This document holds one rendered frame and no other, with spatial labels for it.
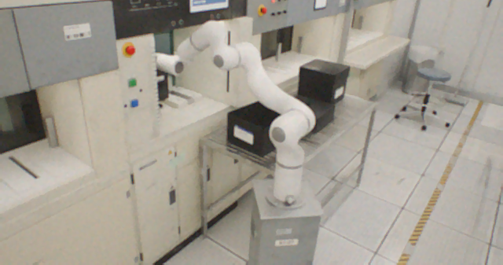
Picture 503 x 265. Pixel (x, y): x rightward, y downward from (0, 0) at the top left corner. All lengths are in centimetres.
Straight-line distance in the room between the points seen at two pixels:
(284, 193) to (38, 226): 102
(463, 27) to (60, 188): 524
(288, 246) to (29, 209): 108
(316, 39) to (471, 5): 279
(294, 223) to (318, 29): 223
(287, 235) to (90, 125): 96
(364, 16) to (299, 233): 364
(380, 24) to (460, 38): 139
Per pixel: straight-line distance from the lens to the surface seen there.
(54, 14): 150
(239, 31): 213
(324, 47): 350
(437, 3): 587
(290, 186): 161
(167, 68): 188
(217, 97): 236
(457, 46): 589
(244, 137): 201
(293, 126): 142
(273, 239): 168
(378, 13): 487
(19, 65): 147
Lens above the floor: 179
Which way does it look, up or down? 26 degrees down
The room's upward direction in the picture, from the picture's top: 3 degrees clockwise
